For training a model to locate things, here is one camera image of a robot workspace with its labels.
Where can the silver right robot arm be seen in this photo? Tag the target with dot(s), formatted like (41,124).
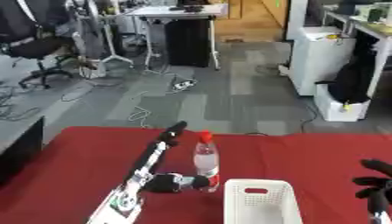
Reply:
(380,218)

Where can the black office chair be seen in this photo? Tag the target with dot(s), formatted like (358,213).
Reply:
(35,43)

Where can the black cabinet under desk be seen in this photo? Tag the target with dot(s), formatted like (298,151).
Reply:
(188,43)

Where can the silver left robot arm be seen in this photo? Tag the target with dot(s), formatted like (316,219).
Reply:
(120,201)

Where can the white plastic basket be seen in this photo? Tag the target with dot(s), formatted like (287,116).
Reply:
(261,204)

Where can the white box on floor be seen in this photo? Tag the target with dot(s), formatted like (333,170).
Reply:
(337,109)

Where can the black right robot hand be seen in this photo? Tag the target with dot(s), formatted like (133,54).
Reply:
(378,186)

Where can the black bag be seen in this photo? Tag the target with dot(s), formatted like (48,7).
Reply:
(352,81)

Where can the white power strip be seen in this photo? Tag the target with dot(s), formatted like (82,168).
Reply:
(184,85)

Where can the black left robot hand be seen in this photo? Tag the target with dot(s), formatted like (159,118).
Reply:
(164,183)

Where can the white desk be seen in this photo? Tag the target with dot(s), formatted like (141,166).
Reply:
(178,11)

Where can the clear bottle with red cap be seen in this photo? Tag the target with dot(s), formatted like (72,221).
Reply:
(206,157)

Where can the white stand with legs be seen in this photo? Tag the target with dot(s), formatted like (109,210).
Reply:
(92,35)

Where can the white cabinet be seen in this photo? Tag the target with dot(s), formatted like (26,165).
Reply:
(319,58)

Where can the black panel beside table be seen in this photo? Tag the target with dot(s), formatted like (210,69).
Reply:
(20,151)

